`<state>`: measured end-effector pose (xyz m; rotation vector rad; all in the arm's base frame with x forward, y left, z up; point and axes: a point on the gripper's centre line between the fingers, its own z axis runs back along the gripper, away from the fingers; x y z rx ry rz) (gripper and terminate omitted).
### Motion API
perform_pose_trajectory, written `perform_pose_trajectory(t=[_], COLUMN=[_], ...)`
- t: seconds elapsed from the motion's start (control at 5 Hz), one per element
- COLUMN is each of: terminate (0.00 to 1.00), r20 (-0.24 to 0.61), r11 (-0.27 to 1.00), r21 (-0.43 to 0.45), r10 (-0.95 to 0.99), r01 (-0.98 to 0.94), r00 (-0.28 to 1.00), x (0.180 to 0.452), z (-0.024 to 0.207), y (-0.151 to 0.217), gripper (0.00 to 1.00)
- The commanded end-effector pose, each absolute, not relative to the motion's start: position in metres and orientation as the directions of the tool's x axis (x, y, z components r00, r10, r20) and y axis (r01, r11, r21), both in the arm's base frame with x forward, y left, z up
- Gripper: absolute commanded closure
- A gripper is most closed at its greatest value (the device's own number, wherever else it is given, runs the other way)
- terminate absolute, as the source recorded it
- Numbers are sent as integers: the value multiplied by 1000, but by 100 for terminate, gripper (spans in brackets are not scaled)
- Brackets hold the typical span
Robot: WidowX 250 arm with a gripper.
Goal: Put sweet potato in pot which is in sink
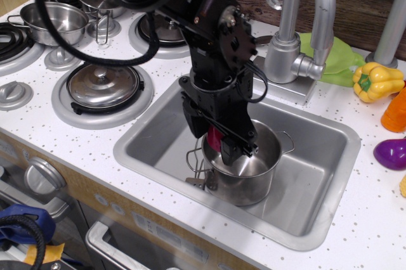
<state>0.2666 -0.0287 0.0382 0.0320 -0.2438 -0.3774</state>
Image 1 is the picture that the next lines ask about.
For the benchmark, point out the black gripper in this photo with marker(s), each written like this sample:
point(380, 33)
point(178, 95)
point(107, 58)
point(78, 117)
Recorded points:
point(226, 110)

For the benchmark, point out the dark red sweet potato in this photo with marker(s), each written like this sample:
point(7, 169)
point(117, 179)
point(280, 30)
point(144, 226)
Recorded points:
point(214, 137)

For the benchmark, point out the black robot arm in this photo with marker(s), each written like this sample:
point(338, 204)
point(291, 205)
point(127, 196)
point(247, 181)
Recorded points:
point(219, 39)

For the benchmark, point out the steel pot in sink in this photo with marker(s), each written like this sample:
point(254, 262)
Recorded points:
point(248, 180)

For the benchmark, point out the grey metal sink basin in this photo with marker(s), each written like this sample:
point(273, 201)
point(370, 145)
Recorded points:
point(309, 181)

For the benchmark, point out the steel pot lid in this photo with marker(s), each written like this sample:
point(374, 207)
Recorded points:
point(94, 88)

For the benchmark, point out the steel pot on stove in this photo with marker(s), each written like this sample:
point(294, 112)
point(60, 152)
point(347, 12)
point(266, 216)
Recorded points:
point(70, 22)

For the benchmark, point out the silver curved faucet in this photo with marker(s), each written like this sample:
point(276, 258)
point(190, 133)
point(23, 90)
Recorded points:
point(291, 74)

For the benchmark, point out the green cloth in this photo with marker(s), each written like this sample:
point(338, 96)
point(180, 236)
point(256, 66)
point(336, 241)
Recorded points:
point(341, 63)

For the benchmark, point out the yellow toy bell pepper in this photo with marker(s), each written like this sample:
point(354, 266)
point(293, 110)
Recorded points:
point(374, 81)

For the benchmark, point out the purple toy eggplant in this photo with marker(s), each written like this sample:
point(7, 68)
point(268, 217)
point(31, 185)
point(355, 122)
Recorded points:
point(391, 154)

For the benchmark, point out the silver stove knob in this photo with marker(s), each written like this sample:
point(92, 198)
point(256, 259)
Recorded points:
point(15, 95)
point(61, 60)

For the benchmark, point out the silver oven dial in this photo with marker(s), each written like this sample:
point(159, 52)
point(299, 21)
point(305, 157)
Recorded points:
point(42, 178)

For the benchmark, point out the orange toy carrot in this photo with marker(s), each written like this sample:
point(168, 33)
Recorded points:
point(393, 118)

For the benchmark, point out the silver metal pole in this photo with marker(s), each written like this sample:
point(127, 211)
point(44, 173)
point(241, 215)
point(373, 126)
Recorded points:
point(390, 37)

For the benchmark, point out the yellow toy corn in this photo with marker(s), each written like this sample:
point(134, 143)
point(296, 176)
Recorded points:
point(402, 187)

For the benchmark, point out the black coil burner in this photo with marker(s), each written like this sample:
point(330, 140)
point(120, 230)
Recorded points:
point(14, 41)

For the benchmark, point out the blue clamp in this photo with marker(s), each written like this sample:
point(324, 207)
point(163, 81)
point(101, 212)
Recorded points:
point(26, 225)

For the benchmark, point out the silver oven door handle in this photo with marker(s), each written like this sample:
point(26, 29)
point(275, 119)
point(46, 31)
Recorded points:
point(94, 240)

